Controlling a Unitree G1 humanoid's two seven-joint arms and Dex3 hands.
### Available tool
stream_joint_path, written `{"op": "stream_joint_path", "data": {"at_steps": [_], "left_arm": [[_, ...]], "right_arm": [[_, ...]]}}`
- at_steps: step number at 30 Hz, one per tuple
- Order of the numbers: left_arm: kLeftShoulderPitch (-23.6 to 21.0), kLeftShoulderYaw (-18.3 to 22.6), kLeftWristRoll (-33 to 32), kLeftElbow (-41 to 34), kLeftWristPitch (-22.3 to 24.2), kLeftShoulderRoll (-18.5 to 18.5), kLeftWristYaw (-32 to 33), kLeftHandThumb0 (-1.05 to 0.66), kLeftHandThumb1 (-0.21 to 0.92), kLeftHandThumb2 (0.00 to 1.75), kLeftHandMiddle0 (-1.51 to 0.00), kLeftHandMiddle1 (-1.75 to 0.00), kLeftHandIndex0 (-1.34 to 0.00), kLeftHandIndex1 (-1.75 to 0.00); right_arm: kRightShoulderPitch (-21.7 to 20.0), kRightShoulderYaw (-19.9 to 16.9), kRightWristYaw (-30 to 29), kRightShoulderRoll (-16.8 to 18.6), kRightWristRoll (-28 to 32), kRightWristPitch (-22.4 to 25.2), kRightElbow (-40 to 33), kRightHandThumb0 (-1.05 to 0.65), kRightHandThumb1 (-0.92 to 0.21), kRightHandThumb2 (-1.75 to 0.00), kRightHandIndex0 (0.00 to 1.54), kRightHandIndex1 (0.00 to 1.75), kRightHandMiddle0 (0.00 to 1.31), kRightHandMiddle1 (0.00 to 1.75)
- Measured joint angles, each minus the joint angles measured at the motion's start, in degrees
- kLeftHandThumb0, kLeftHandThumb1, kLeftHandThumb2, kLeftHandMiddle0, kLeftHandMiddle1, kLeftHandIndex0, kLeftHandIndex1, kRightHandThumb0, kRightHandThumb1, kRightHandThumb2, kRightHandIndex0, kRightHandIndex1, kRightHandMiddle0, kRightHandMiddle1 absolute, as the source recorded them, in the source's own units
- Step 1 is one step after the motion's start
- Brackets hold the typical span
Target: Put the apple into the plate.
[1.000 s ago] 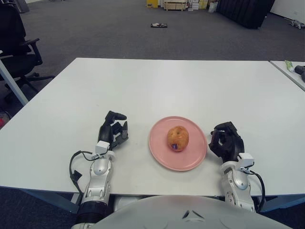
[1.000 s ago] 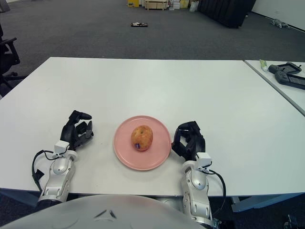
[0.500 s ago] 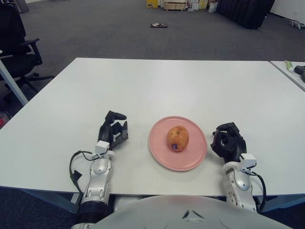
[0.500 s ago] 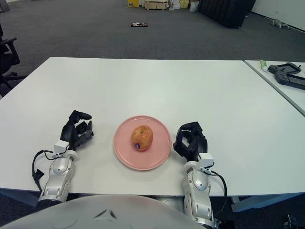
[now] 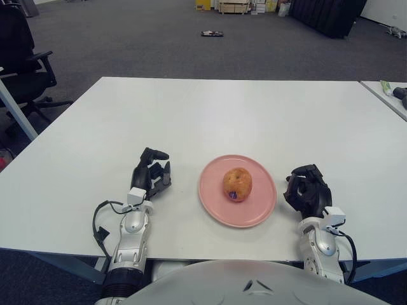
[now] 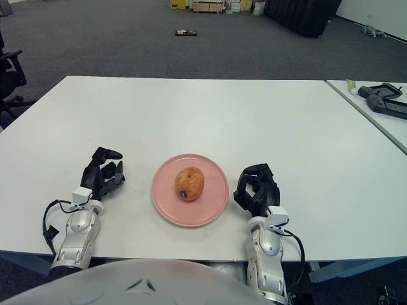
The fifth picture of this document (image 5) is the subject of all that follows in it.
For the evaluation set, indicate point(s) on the black grey tool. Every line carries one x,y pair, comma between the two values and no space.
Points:
401,93

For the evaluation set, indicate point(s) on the small red object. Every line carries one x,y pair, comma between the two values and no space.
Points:
2,162

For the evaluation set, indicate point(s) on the wooden crate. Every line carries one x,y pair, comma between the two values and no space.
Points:
232,7

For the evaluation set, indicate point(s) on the red yellow apple with sticker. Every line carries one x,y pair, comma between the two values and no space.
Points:
238,184

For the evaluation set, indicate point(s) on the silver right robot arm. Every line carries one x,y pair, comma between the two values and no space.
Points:
321,244

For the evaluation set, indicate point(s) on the pink round plate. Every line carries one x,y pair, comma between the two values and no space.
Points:
210,190

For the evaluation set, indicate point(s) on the black office chair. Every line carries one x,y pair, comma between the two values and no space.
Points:
19,63

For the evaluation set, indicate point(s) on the grey object on floor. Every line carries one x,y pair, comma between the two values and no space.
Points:
395,31

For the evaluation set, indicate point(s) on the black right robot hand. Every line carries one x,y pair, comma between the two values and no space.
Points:
319,195

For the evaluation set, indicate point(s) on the white bag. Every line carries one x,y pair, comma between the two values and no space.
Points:
283,9

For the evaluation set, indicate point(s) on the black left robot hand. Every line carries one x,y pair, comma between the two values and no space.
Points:
141,176

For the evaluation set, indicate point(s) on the black cabinet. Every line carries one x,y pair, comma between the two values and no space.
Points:
327,16

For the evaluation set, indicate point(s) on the white grey robot torso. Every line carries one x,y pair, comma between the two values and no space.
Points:
222,282

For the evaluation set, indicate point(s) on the yellow box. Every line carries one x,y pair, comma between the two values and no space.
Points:
203,4

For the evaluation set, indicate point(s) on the green white packet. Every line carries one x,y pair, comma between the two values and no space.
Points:
385,87

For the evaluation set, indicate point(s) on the black flat object on floor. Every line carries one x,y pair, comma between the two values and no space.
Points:
212,33

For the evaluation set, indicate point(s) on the light grey slanted desk leg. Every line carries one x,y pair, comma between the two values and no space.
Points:
16,108

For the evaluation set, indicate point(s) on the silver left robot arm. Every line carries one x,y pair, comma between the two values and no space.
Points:
132,228

